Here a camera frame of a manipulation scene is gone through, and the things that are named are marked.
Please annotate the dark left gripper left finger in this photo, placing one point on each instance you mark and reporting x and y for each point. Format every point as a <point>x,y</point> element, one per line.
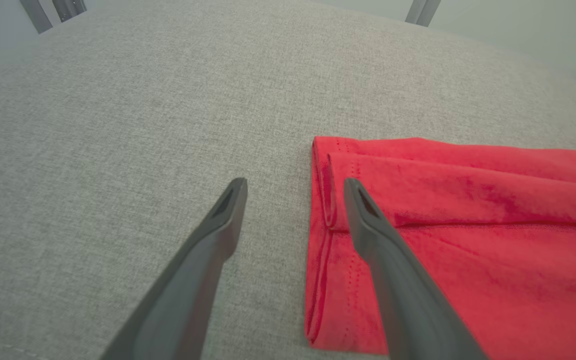
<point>188,295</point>

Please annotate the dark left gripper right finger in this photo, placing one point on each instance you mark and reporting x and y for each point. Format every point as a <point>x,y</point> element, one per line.
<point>403,295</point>

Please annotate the red and white jersey shirt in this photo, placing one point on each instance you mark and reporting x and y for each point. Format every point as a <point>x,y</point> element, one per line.
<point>493,280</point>

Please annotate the grey fabric sofa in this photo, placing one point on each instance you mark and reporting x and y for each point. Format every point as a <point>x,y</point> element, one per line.
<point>118,125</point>

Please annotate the grey metal frame post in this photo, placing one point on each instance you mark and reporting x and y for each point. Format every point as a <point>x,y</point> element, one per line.
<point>35,14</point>
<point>422,10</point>
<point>69,7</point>

